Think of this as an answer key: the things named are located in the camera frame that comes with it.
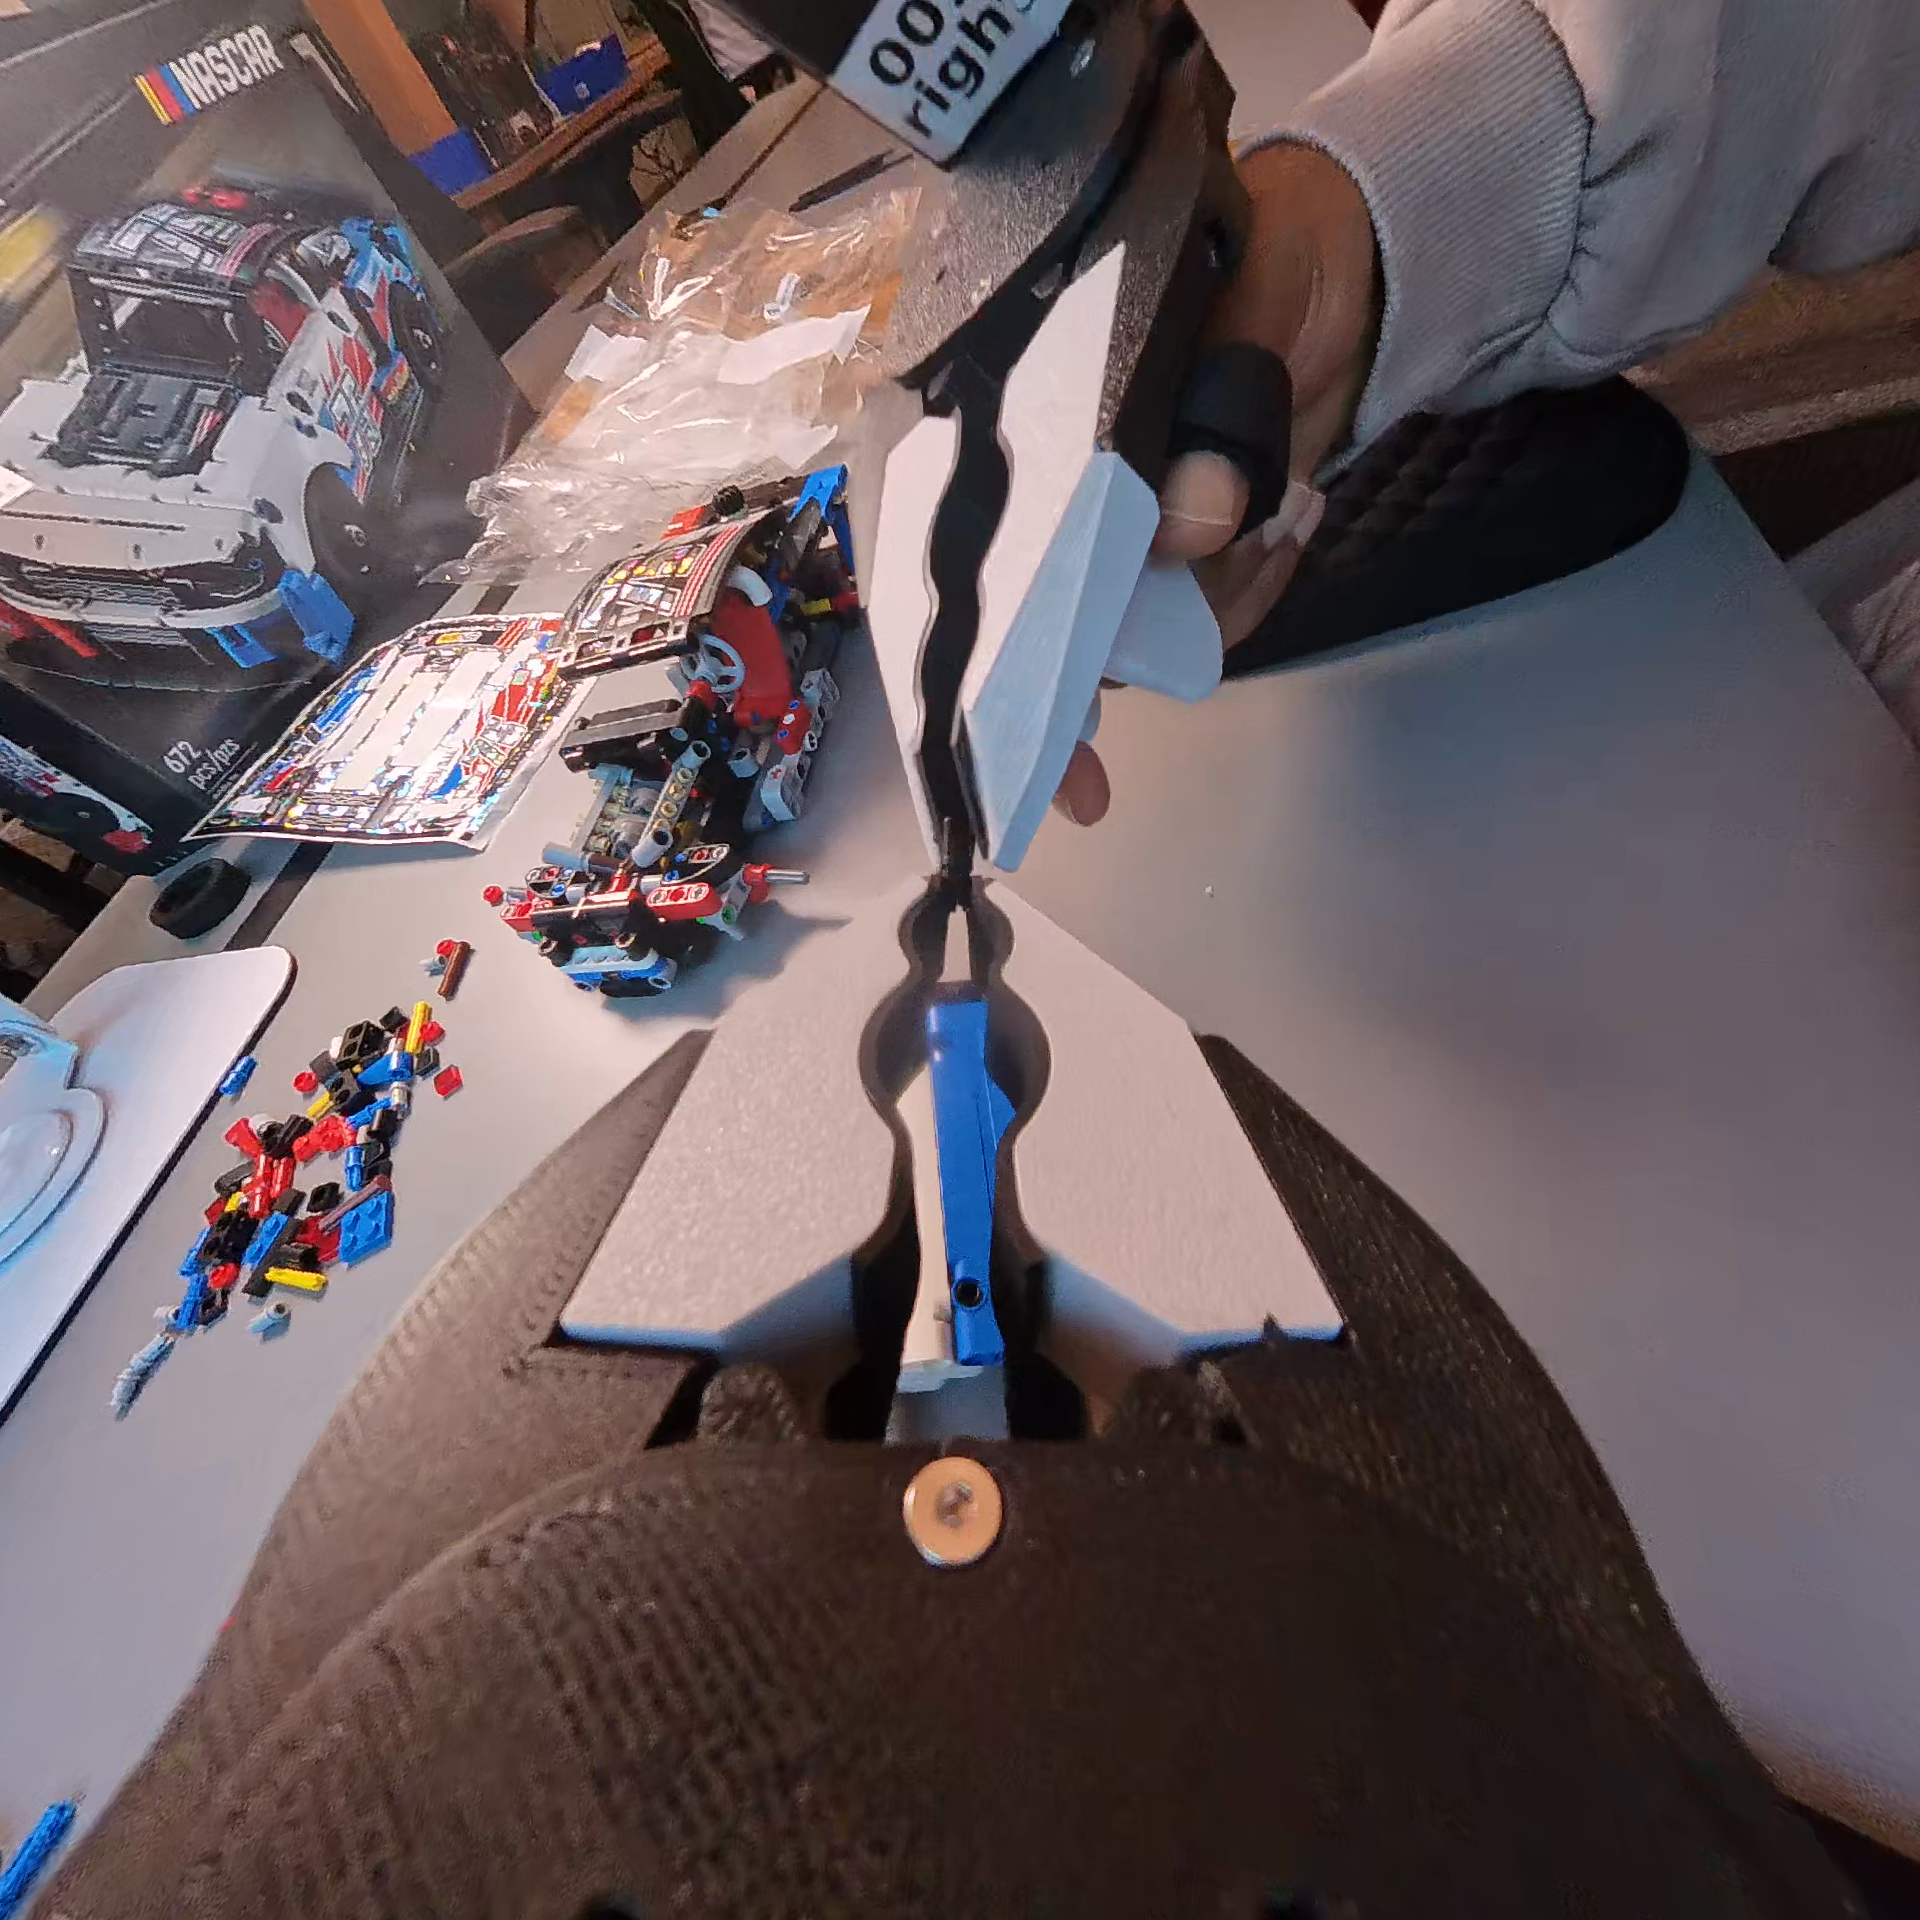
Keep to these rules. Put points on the blue and white lego subassembly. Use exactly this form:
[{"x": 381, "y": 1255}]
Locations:
[{"x": 960, "y": 1171}]

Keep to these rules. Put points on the pile of mixed lego pieces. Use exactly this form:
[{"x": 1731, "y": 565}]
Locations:
[{"x": 301, "y": 1171}]

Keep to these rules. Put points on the pile of blue black pins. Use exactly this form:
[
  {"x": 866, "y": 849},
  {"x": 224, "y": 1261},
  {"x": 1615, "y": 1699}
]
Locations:
[{"x": 37, "y": 1843}]

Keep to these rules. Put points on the person's grey clothing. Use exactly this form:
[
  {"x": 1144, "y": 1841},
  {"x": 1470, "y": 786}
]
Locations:
[{"x": 1881, "y": 616}]

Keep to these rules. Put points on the partly built lego car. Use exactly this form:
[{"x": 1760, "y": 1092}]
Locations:
[{"x": 705, "y": 704}]

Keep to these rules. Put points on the person's right hand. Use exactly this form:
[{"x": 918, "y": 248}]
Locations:
[{"x": 1306, "y": 299}]

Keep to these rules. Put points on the blue storage bin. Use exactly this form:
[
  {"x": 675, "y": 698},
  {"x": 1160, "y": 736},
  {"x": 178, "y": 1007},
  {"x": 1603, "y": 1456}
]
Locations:
[{"x": 446, "y": 163}]

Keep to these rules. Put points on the dark lego set box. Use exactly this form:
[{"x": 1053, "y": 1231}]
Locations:
[{"x": 224, "y": 376}]

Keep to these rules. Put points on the pile of clear plastic bags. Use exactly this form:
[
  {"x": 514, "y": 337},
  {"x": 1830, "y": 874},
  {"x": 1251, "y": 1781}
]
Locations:
[{"x": 675, "y": 404}]

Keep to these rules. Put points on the black rubber lego tyre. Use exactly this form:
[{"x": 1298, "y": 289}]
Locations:
[{"x": 201, "y": 897}]

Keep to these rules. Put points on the small black lego pin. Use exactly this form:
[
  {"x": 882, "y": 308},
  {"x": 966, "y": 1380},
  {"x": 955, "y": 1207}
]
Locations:
[{"x": 955, "y": 892}]

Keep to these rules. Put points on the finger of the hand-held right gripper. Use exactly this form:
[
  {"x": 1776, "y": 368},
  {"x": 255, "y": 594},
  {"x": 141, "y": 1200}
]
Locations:
[
  {"x": 1049, "y": 644},
  {"x": 907, "y": 599}
]

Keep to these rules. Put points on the lego sticker sheet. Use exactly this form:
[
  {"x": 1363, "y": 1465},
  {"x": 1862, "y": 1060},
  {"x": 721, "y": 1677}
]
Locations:
[{"x": 389, "y": 733}]

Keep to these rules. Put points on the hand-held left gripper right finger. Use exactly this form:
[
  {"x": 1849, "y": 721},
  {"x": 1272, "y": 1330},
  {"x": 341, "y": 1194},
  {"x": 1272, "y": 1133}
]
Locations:
[{"x": 1170, "y": 1185}]

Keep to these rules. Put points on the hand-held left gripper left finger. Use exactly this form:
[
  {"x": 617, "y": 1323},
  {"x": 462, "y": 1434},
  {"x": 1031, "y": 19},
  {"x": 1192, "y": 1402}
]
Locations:
[{"x": 751, "y": 1171}]

